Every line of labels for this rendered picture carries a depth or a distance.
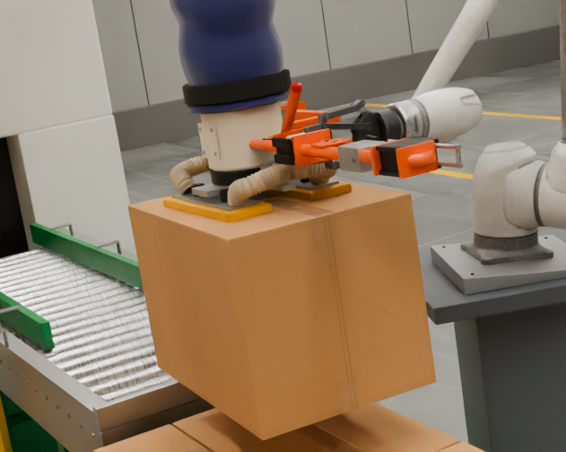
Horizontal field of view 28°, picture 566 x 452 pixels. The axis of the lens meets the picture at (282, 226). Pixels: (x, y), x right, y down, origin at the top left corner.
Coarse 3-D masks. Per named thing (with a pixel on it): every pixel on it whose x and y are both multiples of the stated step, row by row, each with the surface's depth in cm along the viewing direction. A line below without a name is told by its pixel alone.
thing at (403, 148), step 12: (384, 144) 188; (396, 144) 186; (408, 144) 184; (420, 144) 183; (432, 144) 184; (372, 156) 188; (384, 156) 187; (396, 156) 182; (408, 156) 182; (384, 168) 188; (396, 168) 185; (408, 168) 183; (420, 168) 184; (432, 168) 185
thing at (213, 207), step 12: (168, 204) 248; (180, 204) 241; (192, 204) 237; (204, 204) 234; (216, 204) 229; (228, 204) 228; (252, 204) 226; (264, 204) 225; (204, 216) 232; (216, 216) 226; (228, 216) 221; (240, 216) 222; (252, 216) 223
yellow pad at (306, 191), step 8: (296, 184) 239; (304, 184) 237; (328, 184) 234; (336, 184) 234; (344, 184) 233; (272, 192) 244; (280, 192) 241; (288, 192) 238; (296, 192) 234; (304, 192) 232; (312, 192) 230; (320, 192) 230; (328, 192) 231; (336, 192) 232; (344, 192) 233; (312, 200) 230
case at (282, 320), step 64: (384, 192) 227; (192, 256) 227; (256, 256) 209; (320, 256) 215; (384, 256) 222; (192, 320) 236; (256, 320) 211; (320, 320) 217; (384, 320) 223; (192, 384) 247; (256, 384) 213; (320, 384) 219; (384, 384) 225
